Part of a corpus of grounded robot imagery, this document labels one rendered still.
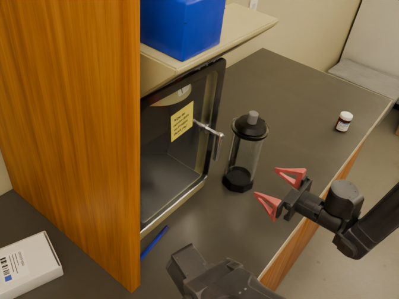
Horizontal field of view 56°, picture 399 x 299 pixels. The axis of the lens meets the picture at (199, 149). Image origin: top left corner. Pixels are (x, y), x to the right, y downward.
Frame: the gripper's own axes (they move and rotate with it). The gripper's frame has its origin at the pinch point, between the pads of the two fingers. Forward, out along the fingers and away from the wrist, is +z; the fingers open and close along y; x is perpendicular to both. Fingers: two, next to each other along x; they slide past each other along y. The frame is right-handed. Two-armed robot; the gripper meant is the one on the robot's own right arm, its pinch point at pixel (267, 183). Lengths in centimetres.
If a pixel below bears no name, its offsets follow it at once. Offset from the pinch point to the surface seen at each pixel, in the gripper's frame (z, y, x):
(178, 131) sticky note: 18.8, 10.6, -14.9
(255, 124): 12.4, -13.3, -3.1
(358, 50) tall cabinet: 57, -268, 114
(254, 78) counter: 48, -72, 29
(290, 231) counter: -7.2, -4.2, 20.8
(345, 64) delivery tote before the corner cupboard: 59, -248, 120
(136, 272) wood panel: 12.0, 35.3, 6.2
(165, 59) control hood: 10.3, 20.0, -42.0
